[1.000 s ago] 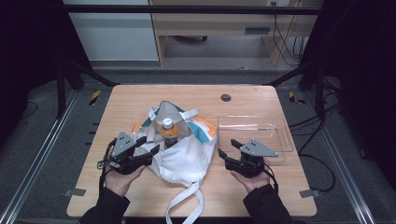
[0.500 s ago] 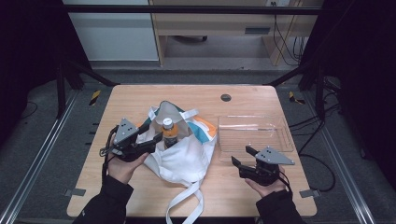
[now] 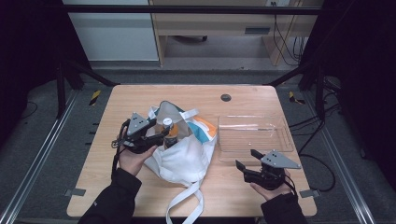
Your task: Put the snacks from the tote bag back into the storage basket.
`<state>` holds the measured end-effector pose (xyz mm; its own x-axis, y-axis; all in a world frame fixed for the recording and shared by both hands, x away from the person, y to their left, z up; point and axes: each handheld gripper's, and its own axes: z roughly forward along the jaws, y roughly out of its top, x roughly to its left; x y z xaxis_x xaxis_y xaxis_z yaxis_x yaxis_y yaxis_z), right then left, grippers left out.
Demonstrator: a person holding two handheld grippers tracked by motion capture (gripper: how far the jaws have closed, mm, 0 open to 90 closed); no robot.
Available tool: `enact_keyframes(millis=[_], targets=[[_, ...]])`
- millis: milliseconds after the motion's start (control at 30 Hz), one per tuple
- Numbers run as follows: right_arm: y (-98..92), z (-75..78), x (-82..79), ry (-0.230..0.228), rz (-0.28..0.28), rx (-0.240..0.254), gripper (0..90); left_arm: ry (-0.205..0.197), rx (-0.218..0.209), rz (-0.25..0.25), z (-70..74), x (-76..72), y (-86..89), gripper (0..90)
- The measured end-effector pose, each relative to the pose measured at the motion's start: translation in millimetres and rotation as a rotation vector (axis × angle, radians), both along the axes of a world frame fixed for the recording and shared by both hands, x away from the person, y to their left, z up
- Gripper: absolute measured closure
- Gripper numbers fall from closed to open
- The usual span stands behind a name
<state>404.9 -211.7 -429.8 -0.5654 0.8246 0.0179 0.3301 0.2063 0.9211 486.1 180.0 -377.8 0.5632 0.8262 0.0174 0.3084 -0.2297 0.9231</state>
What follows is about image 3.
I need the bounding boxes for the black hanging cables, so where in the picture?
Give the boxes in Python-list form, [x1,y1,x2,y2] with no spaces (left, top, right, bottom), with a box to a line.
[272,14,308,67]

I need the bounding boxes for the white cabinet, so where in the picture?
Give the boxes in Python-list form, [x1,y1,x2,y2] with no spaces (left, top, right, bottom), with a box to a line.
[63,0,160,63]

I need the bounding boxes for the aluminium floor rail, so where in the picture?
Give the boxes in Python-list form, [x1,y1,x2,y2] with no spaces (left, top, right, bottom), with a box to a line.
[0,90,79,224]
[303,91,376,224]

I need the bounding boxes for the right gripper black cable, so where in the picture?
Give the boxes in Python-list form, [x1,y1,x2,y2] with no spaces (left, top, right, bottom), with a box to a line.
[282,173,299,201]

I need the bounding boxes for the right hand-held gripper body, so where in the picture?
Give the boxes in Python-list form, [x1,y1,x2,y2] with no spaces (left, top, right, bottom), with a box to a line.
[242,149,303,191]

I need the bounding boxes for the light wooden desk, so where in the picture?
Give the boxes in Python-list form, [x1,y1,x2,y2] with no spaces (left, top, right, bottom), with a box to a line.
[148,0,325,67]

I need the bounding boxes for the person's left hand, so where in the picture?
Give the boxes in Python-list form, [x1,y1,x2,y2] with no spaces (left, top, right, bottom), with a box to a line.
[118,127,159,177]

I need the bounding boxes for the orange drink bottle white cap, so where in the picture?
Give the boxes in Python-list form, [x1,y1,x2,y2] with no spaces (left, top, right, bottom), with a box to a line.
[162,117,180,149]

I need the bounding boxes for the white tote bag coloured patches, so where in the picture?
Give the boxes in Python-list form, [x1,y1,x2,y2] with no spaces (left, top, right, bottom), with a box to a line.
[143,100,219,224]

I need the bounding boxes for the grey tape piece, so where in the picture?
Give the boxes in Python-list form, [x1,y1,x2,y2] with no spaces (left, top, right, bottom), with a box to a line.
[64,188,87,198]
[299,189,322,199]

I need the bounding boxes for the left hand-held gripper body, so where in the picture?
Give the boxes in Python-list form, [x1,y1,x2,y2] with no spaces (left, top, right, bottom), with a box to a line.
[111,112,164,155]

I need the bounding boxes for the thin black floor cable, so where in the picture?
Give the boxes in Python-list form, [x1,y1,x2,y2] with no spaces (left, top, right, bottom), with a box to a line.
[18,101,39,121]

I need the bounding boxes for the black slanted frame strut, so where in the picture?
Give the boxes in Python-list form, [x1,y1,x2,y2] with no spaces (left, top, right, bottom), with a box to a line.
[55,59,120,119]
[267,62,327,122]

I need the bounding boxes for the yellow black tape strip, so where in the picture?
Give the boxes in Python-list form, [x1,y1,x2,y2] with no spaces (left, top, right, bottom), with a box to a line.
[288,91,306,105]
[89,90,102,106]

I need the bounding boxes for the person's right hand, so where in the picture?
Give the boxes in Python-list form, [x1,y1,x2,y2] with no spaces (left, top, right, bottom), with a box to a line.
[249,169,295,202]

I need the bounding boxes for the black horizontal frame bar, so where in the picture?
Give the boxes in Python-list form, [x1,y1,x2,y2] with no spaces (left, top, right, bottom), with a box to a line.
[62,4,323,16]

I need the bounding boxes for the clear plastic tray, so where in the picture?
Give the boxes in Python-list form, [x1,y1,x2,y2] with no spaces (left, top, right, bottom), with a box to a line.
[217,115,294,164]

